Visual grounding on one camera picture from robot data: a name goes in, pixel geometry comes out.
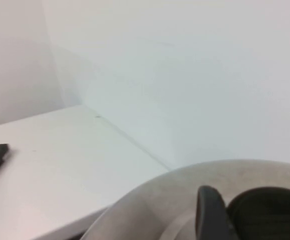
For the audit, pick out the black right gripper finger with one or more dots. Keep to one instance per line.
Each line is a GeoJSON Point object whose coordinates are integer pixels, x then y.
{"type": "Point", "coordinates": [210, 215]}

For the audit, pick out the steel lid with black knob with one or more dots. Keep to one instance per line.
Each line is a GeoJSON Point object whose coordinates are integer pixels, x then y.
{"type": "Point", "coordinates": [164, 190]}

